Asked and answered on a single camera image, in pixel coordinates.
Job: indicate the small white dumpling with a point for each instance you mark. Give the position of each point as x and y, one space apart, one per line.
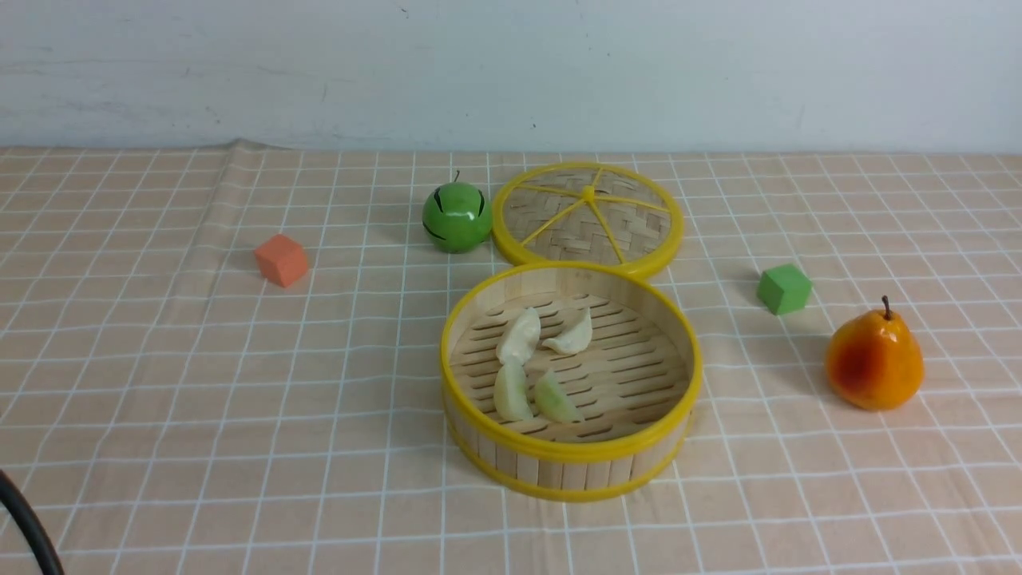
574 338

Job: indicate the pale green dumpling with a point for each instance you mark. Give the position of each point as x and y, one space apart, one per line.
510 393

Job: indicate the green tinted dumpling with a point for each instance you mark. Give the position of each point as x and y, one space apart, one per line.
553 401

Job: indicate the bamboo steamer lid yellow rim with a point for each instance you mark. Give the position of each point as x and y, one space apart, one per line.
590 212

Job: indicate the bamboo steamer tray yellow rim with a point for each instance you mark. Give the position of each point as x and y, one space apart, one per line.
636 384

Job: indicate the green toy apple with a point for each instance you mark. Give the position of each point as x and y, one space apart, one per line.
457 216

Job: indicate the orange cube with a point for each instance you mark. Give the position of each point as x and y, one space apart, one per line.
281 260

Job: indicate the green cube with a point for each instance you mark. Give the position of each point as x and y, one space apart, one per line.
784 289

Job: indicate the peach checkered tablecloth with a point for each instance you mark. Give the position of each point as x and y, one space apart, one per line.
167 410

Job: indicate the orange yellow toy pear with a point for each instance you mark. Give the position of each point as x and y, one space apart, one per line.
874 362

